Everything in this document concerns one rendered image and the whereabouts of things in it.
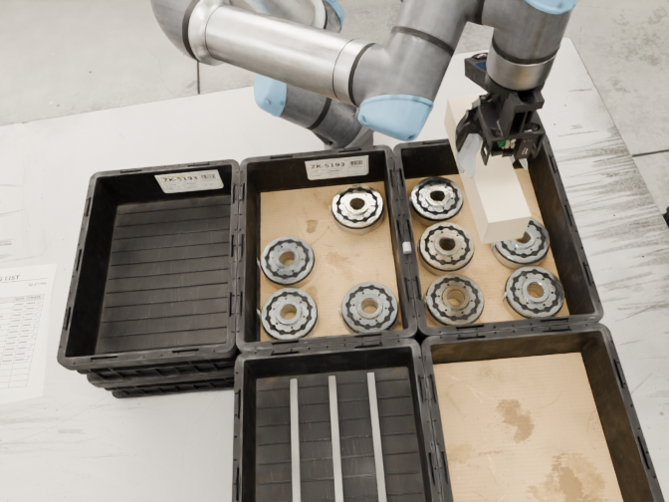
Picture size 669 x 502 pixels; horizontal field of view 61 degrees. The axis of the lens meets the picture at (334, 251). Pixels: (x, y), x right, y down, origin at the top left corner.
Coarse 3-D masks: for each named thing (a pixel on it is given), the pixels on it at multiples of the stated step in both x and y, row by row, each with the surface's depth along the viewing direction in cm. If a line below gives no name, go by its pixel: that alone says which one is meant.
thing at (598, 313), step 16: (400, 144) 110; (416, 144) 109; (432, 144) 109; (448, 144) 109; (544, 144) 107; (400, 160) 108; (400, 176) 108; (560, 176) 104; (400, 192) 104; (560, 192) 102; (576, 240) 97; (576, 256) 96; (416, 272) 96; (416, 288) 95; (592, 288) 92; (416, 304) 93; (592, 304) 91; (512, 320) 91; (528, 320) 91; (544, 320) 91; (576, 320) 90; (592, 320) 90
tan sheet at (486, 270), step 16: (448, 176) 117; (528, 176) 116; (464, 192) 115; (528, 192) 114; (464, 208) 113; (416, 224) 112; (464, 224) 112; (416, 240) 111; (480, 240) 110; (416, 256) 109; (480, 256) 108; (464, 272) 107; (480, 272) 106; (496, 272) 106; (512, 272) 106; (496, 288) 104; (496, 304) 103; (480, 320) 102; (496, 320) 102
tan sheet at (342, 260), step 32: (288, 192) 118; (320, 192) 118; (384, 192) 117; (288, 224) 114; (320, 224) 114; (384, 224) 113; (320, 256) 110; (352, 256) 110; (384, 256) 109; (320, 288) 107; (320, 320) 104
